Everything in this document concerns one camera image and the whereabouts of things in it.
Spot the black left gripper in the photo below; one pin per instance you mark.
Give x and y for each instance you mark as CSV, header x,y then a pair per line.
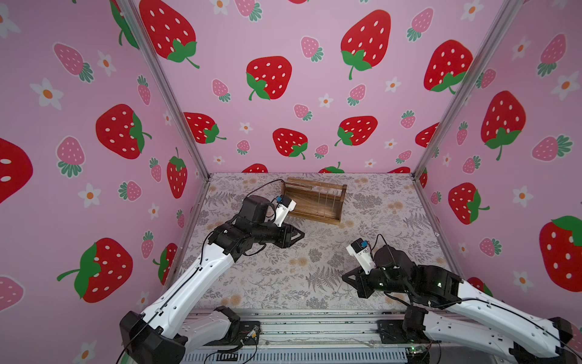
x,y
284,233

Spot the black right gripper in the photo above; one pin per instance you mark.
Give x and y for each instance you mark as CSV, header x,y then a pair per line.
x,y
365,280

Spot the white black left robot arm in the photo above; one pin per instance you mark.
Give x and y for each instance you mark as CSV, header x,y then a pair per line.
x,y
159,334

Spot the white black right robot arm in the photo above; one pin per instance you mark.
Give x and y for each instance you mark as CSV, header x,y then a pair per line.
x,y
444,307

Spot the wooden jewelry display stand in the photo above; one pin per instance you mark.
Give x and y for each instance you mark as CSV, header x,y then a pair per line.
x,y
316,201

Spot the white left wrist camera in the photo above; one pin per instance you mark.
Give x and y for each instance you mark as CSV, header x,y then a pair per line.
x,y
284,206

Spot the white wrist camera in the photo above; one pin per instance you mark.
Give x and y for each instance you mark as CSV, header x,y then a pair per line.
x,y
361,250
284,206

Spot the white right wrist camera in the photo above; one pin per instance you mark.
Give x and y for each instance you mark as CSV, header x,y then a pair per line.
x,y
361,250

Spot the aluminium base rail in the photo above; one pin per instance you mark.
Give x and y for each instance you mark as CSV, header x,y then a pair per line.
x,y
321,336

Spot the aluminium corner post left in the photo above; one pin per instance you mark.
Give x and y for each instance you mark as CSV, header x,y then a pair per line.
x,y
131,13

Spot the aluminium corner post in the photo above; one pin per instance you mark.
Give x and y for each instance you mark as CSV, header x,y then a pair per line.
x,y
500,26
131,13

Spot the aluminium corner post right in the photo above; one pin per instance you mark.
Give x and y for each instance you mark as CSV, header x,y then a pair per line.
x,y
500,26

